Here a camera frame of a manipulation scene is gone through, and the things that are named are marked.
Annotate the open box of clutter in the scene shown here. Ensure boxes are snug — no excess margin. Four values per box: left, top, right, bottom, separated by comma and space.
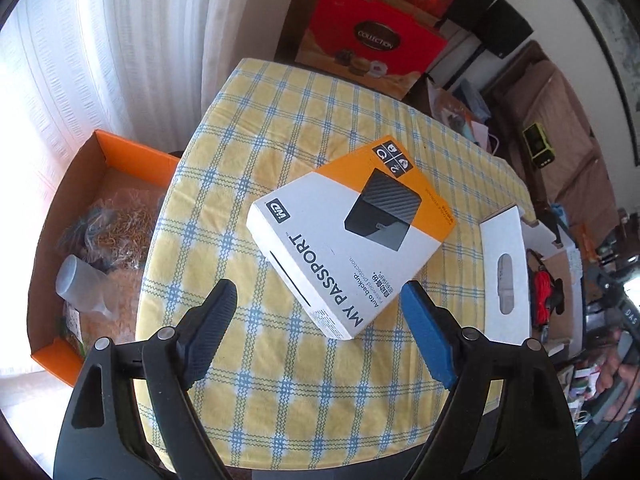
426, 79, 500, 154

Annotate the orange white hard drive box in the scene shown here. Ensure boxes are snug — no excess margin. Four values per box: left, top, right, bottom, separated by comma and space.
246, 136, 454, 340

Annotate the white sheer curtain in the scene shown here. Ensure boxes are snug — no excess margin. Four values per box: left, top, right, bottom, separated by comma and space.
1, 0, 291, 310

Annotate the green black portable radio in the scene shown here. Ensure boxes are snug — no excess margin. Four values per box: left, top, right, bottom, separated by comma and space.
523, 122, 555, 169

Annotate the yellow blue plaid tablecloth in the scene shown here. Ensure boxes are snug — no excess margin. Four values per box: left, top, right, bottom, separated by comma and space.
137, 58, 535, 470

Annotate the clear plastic bottle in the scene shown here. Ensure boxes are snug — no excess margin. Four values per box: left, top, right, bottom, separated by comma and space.
55, 255, 118, 320

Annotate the large brown pillow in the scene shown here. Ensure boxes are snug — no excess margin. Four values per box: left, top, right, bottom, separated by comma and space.
523, 62, 594, 202

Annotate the shallow white cardboard tray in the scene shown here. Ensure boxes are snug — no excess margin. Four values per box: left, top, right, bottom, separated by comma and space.
480, 204, 584, 359

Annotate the orange open floor box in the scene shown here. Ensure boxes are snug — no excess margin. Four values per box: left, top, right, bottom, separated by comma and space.
27, 130, 179, 385

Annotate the person's right hand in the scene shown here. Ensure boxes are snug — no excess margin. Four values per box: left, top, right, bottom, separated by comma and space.
597, 348, 639, 398

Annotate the framed painting on wall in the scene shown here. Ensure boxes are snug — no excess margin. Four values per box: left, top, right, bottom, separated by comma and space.
573, 0, 639, 166

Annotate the right black speaker on stand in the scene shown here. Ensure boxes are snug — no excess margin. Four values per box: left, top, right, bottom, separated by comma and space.
442, 0, 533, 90

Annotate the red cable bundle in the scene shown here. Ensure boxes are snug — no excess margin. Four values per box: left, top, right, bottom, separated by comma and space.
531, 268, 554, 326

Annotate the black cable with pouch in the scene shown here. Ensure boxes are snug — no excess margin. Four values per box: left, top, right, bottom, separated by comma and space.
524, 248, 566, 331

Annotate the red collection gift bag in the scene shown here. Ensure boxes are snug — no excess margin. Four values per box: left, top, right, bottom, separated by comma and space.
295, 0, 447, 100

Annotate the left black speaker on stand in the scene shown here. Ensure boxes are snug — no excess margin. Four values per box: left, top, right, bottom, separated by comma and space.
437, 0, 496, 30

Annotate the black speaker on stand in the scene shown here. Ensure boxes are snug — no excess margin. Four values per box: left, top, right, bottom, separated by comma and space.
437, 0, 496, 30
442, 0, 533, 90

